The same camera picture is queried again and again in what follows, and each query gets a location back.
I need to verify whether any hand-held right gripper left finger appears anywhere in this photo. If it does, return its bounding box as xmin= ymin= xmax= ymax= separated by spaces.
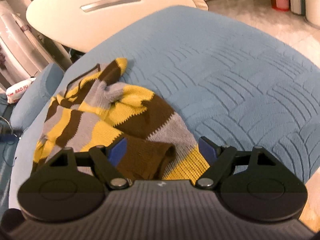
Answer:
xmin=47 ymin=136 xmax=132 ymax=190

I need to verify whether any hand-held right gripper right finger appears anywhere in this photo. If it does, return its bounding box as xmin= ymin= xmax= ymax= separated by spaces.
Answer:
xmin=195 ymin=136 xmax=278 ymax=190

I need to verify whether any yellow brown grey striped sweater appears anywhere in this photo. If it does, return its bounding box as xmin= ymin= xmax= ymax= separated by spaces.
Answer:
xmin=31 ymin=57 xmax=211 ymax=181

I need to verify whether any blue quilted blanket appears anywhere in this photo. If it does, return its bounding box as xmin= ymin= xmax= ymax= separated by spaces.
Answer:
xmin=9 ymin=5 xmax=320 ymax=212

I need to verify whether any blue quilted cushion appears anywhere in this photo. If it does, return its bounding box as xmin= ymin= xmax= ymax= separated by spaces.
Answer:
xmin=10 ymin=64 xmax=66 ymax=132

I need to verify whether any white package with red print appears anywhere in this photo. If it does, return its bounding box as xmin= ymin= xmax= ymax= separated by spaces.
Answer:
xmin=6 ymin=77 xmax=37 ymax=105

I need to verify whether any cream round object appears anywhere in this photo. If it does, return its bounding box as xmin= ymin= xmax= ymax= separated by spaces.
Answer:
xmin=189 ymin=0 xmax=209 ymax=11

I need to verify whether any white curtain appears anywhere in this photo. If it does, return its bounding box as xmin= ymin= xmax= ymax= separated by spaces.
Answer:
xmin=0 ymin=0 xmax=59 ymax=90

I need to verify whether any white tall planter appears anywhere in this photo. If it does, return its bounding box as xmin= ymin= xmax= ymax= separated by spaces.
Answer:
xmin=304 ymin=0 xmax=320 ymax=27

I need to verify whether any thin dark cable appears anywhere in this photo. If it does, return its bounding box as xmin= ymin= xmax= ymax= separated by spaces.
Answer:
xmin=0 ymin=115 xmax=23 ymax=167

